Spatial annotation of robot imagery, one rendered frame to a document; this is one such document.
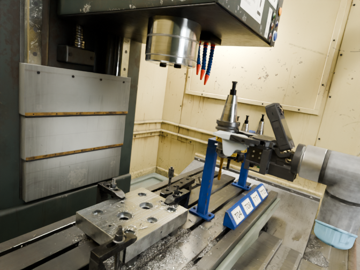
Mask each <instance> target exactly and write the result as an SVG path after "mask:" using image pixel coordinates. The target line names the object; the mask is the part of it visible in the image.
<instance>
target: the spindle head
mask: <svg viewBox="0 0 360 270"><path fill-rule="evenodd" d="M278 2H279V0H277V5H276V9H275V8H273V6H272V5H271V3H270V2H269V1H268V0H265V2H264V7H263V11H262V16H261V22H260V23H258V22H257V21H256V20H255V19H254V18H252V17H251V16H250V15H249V14H248V13H247V12H246V11H245V10H244V9H243V8H241V7H240V4H241V0H57V14H58V16H57V17H58V18H61V19H64V20H68V21H71V22H74V23H77V24H81V25H84V26H87V27H90V28H94V29H97V30H100V31H103V32H107V33H110V34H113V35H117V36H120V37H124V38H128V39H131V40H133V41H136V42H140V43H143V44H146V38H147V28H148V19H149V17H152V16H174V17H180V18H185V19H188V20H192V21H195V22H197V23H199V24H200V25H201V26H202V28H201V34H212V35H214V36H216V37H217V38H219V39H221V40H222V41H221V45H220V46H234V47H272V46H271V45H270V42H271V40H270V41H268V36H267V38H265V37H264V34H265V28H266V23H267V17H268V12H269V7H270V8H271V9H272V10H273V11H272V13H273V12H274V11H275V13H276V12H277V8H278Z"/></svg>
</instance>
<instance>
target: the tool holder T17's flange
mask: <svg viewBox="0 0 360 270"><path fill-rule="evenodd" d="M216 123H217V126H215V129H217V130H220V131H225V132H234V133H236V132H239V129H238V127H239V126H240V124H241V123H240V122H238V121H237V122H226V121H222V120H220V118H218V119H216Z"/></svg>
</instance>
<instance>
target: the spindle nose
mask: <svg viewBox="0 0 360 270"><path fill-rule="evenodd" d="M201 28H202V26H201V25H200V24H199V23H197V22H195V21H192V20H188V19H185V18H180V17H174V16H152V17H149V19H148V28H147V38H146V49H145V61H146V62H149V63H153V64H158V65H160V64H164V65H167V66H171V67H174V65H179V66H181V68H185V69H194V68H195V67H196V62H197V57H198V50H199V43H200V36H201Z"/></svg>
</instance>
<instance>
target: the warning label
mask: <svg viewBox="0 0 360 270"><path fill-rule="evenodd" d="M264 2H265V0H241V4H240V7H241V8H243V9H244V10H245V11H246V12H247V13H248V14H249V15H250V16H251V17H252V18H254V19H255V20H256V21H257V22H258V23H260V22H261V16H262V13H263V7H264Z"/></svg>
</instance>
